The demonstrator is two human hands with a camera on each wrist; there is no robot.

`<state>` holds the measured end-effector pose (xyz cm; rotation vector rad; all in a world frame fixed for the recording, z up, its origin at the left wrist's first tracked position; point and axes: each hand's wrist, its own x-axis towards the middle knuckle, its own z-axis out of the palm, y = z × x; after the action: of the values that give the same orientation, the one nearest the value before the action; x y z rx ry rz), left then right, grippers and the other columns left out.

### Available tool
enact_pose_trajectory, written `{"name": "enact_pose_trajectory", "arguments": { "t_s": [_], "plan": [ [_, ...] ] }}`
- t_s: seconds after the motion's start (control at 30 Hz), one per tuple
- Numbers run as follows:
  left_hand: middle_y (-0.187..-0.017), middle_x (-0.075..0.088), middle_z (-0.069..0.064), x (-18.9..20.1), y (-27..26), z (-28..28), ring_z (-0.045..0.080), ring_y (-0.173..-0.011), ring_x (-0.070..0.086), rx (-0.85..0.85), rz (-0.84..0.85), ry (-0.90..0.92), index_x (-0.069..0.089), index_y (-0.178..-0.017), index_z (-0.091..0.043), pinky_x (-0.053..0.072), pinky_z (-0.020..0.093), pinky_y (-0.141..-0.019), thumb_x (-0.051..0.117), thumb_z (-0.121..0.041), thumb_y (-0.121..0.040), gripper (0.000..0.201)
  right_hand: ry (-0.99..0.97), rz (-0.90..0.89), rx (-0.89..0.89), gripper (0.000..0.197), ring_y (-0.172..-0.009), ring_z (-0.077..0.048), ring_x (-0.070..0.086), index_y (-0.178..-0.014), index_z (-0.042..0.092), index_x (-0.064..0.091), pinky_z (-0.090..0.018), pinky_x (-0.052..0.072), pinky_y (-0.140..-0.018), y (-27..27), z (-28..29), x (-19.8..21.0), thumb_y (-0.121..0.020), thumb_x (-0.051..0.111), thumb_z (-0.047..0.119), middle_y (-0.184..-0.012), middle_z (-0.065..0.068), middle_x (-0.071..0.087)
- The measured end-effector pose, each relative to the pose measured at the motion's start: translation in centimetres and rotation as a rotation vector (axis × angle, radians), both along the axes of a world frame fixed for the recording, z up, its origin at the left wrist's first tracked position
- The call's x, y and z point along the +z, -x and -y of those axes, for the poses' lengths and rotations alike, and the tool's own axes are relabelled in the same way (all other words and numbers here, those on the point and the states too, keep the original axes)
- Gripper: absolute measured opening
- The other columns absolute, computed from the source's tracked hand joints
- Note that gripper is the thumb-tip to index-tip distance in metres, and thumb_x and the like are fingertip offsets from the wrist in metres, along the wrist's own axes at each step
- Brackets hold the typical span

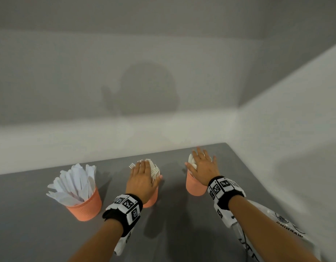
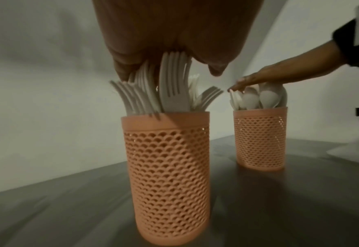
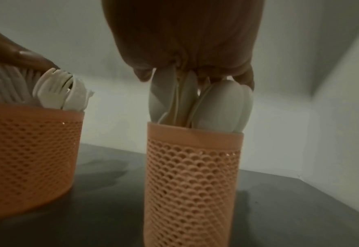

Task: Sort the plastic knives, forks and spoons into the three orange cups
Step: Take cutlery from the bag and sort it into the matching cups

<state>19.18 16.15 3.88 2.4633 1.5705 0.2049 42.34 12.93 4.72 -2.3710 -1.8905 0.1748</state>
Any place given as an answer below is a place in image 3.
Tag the person's right hand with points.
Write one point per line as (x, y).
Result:
(182, 31)

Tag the person's left hand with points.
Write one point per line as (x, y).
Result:
(11, 50)

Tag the bunch of white plastic forks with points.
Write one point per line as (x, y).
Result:
(54, 91)

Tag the bunch of white plastic spoons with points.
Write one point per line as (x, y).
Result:
(222, 106)

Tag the orange mesh cup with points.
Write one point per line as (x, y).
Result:
(27, 156)
(191, 188)

